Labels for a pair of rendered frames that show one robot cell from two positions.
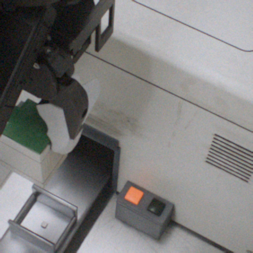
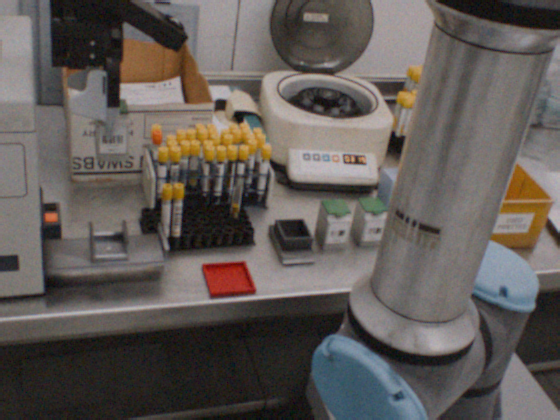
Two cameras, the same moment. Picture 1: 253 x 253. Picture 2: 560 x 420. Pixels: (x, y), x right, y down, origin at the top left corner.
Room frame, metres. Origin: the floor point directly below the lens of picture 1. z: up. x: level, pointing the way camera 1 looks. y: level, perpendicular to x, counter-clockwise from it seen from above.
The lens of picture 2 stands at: (0.70, 0.81, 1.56)
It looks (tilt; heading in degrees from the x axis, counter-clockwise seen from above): 33 degrees down; 224
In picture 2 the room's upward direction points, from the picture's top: 10 degrees clockwise
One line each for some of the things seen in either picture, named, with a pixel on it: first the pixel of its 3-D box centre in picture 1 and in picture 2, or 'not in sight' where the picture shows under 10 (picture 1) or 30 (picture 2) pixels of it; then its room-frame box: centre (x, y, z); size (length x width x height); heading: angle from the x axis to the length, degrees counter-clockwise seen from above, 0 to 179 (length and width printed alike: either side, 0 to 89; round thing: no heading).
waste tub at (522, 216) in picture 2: not in sight; (494, 204); (-0.35, 0.30, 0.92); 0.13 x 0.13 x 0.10; 63
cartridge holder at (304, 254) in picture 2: not in sight; (292, 237); (0.01, 0.17, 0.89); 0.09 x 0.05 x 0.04; 65
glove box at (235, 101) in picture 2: not in sight; (231, 122); (-0.11, -0.15, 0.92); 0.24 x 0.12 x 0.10; 66
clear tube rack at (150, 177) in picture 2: not in sight; (207, 178); (0.04, -0.02, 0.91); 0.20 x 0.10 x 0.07; 156
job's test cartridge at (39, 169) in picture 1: (32, 143); (111, 131); (0.28, 0.08, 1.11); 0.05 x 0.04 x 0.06; 65
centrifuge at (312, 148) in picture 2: not in sight; (324, 125); (-0.25, -0.04, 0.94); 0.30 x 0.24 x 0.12; 57
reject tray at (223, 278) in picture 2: not in sight; (228, 278); (0.14, 0.18, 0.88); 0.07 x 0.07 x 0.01; 66
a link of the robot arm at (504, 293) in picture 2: not in sight; (468, 306); (0.12, 0.54, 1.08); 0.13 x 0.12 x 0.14; 6
